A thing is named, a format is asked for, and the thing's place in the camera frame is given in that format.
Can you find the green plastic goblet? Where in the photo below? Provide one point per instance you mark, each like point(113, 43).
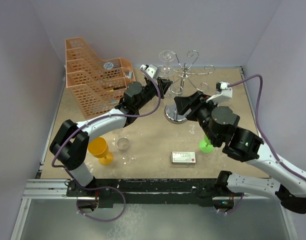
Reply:
point(205, 146)

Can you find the orange plastic goblet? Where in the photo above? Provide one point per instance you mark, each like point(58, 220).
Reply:
point(100, 150)

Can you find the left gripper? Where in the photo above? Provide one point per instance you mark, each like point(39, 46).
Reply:
point(163, 85)

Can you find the black mounting frame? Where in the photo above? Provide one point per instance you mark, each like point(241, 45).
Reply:
point(110, 191)

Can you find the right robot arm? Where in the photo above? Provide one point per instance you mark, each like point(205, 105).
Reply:
point(287, 183)

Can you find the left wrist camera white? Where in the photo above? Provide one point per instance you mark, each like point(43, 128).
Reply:
point(151, 70)

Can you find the clear wine glass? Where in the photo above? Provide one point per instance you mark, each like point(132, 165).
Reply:
point(123, 145)
point(167, 57)
point(163, 81)

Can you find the chrome wine glass rack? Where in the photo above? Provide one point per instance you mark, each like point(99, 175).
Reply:
point(184, 73)

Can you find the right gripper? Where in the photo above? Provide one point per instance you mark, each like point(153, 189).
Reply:
point(195, 102)

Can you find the orange plastic file organizer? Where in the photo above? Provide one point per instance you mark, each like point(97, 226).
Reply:
point(96, 84)

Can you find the small white card box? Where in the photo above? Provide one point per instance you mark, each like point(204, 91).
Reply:
point(183, 157)

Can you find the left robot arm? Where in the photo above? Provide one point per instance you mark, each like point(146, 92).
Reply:
point(70, 143)

